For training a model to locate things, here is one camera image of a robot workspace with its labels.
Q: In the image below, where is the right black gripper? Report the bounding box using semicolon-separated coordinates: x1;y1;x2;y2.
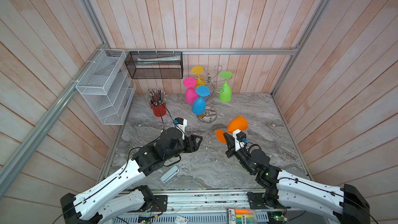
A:
224;132;254;175

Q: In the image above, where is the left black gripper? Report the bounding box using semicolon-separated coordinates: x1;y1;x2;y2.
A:
164;134;203;160

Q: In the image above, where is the orange wine glass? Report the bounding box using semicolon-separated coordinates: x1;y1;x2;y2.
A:
216;116;248;144

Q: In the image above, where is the blue wine glass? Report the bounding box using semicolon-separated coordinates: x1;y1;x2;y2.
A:
192;86;210;115

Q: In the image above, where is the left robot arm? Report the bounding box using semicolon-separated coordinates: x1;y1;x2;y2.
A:
60;127;203;224

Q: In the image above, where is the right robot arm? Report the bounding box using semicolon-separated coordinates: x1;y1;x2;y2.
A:
216;129;372;224

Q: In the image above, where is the chrome wine glass rack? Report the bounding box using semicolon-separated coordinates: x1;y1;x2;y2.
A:
197;65;222;123

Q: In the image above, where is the pink wine glass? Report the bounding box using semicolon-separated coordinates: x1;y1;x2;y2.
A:
183;77;199;105

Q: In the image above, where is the green wine glass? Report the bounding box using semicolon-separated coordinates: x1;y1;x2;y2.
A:
218;71;233;103

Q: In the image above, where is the yellow wine glass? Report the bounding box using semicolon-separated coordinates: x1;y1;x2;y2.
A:
191;65;206;87

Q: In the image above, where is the light blue case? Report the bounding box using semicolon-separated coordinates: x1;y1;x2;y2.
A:
160;166;179;183

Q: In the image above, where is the red pencil cup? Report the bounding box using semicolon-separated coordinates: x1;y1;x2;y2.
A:
150;103;167;117

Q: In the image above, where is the bundle of pencils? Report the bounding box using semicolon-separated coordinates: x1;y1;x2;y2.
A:
147;88;167;107

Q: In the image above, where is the highlighter marker box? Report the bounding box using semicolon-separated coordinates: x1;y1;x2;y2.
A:
227;208;257;224

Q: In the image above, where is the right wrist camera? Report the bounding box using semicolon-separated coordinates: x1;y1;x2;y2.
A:
233;129;248;151

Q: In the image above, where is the black mesh wall basket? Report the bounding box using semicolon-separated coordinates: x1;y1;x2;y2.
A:
124;51;183;79

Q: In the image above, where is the white mesh wall shelf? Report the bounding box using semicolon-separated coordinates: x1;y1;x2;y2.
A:
76;49;136;125

